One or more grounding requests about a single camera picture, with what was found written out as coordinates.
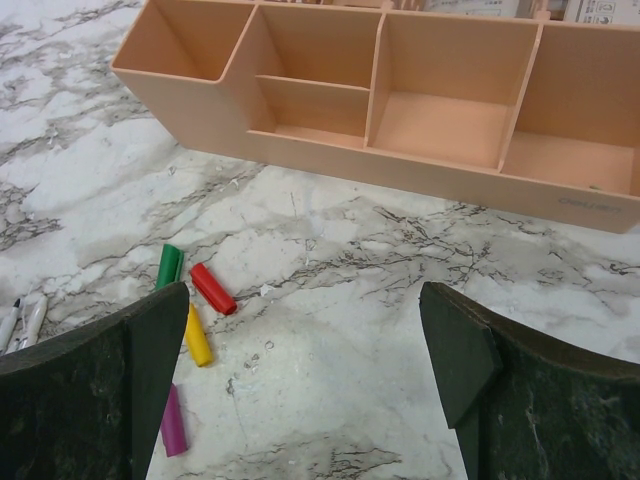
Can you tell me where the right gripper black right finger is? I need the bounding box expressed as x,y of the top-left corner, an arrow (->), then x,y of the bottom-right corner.
419,282 -> 639,479

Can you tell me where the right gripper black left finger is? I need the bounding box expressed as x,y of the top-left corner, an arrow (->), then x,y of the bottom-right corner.
1,282 -> 189,479

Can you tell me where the yellow pen cap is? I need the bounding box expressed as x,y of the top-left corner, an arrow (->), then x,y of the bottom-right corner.
185,303 -> 214,367

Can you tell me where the red pen cap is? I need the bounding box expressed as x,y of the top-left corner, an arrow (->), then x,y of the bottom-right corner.
190,263 -> 237,315

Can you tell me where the peach desk organizer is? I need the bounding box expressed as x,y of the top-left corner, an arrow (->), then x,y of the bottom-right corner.
111,1 -> 639,233

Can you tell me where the white pen blue ink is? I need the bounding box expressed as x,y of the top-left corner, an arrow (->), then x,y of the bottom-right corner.
0,298 -> 21,354

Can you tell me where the purple pen cap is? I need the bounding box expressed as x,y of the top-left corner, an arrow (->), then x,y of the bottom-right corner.
160,384 -> 188,457

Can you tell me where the white pen red ink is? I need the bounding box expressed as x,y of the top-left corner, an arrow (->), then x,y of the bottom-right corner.
20,295 -> 48,349

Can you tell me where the green pen cap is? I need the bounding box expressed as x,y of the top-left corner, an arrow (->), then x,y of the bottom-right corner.
155,243 -> 184,290

